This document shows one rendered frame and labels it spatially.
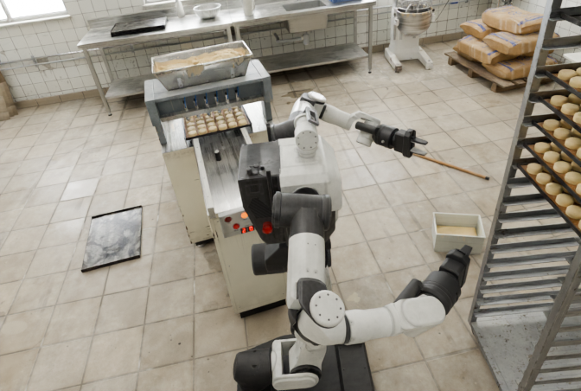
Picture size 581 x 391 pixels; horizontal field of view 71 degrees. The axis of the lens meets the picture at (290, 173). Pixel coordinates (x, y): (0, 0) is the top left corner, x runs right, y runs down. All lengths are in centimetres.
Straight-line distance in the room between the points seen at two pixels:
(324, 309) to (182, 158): 184
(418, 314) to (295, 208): 38
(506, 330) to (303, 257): 164
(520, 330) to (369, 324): 158
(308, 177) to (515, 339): 159
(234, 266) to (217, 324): 50
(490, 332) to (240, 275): 131
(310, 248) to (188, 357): 166
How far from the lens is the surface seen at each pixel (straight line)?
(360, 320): 97
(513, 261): 215
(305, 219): 102
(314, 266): 97
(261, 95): 255
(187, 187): 272
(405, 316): 100
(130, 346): 272
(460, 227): 306
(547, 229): 209
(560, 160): 168
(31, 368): 294
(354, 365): 217
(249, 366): 202
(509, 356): 238
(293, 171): 117
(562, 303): 165
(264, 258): 145
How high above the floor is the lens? 207
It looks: 35 degrees down
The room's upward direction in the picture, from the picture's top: 7 degrees counter-clockwise
